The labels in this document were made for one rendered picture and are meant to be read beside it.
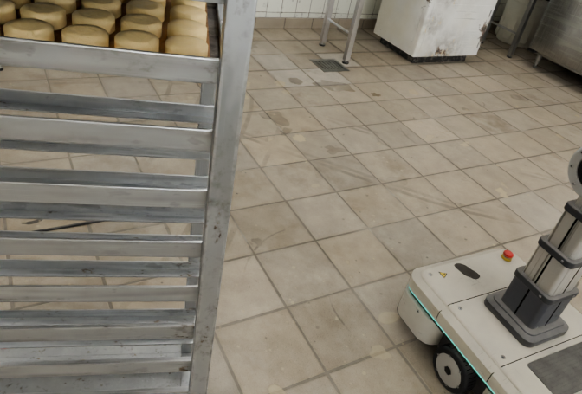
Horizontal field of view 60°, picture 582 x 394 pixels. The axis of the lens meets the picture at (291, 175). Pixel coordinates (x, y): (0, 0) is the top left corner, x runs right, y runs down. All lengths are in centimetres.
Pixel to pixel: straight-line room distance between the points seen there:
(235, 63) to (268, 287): 155
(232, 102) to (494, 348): 138
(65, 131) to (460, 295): 151
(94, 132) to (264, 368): 130
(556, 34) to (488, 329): 395
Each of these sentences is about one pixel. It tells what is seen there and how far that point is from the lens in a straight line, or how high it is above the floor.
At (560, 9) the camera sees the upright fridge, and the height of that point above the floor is 60.
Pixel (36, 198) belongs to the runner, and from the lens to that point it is 69.
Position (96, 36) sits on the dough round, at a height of 124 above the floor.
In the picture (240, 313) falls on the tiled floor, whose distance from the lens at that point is 192.
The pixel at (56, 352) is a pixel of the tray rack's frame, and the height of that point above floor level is 15.
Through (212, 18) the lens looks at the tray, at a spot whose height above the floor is 122.
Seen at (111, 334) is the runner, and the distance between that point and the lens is 86.
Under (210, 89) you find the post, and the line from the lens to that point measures 105.
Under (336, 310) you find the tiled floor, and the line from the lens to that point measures 201.
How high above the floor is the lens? 146
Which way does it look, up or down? 33 degrees down
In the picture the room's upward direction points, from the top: 12 degrees clockwise
